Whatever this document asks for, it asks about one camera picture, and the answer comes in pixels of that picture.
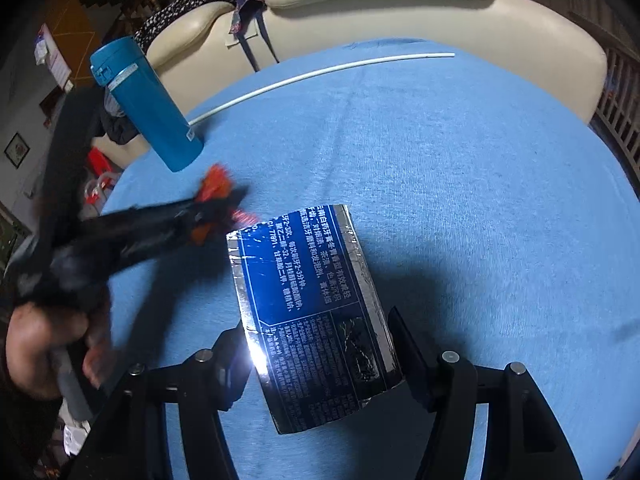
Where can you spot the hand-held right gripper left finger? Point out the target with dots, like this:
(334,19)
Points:
(235,375)

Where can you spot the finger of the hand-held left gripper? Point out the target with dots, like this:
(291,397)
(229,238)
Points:
(210,207)

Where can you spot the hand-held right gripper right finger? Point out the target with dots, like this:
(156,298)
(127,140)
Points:
(407,360)

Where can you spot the orange wrapper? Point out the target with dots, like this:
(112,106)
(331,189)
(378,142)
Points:
(215,182)

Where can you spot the blue and silver box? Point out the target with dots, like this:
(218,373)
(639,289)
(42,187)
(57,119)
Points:
(310,300)

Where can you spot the person's left hand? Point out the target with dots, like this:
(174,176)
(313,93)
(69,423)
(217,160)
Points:
(40,345)

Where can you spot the clear plastic jug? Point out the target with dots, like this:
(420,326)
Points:
(100,192)

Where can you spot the red stool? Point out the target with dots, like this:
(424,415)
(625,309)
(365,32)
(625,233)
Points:
(97,160)

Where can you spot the blue thermos bottle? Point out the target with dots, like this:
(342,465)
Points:
(150,110)

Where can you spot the dark grey clothes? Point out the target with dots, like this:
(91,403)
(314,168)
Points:
(120,130)

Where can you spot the thin white stick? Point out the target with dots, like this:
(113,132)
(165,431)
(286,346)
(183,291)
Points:
(300,80)

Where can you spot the blue tablecloth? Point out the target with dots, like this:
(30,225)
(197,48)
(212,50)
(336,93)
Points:
(475,185)

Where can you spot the black polka dot cloth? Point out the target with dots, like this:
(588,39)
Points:
(165,15)

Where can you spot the brown wooden panel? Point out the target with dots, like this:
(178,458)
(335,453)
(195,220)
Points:
(80,25)

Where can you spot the cream leather sofa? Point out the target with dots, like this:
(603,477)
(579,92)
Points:
(400,10)

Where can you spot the wooden crib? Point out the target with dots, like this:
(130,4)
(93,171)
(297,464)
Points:
(620,110)

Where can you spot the framed wall picture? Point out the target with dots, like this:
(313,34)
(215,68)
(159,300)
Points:
(17,150)

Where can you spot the wall calendar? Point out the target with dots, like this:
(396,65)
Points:
(55,60)

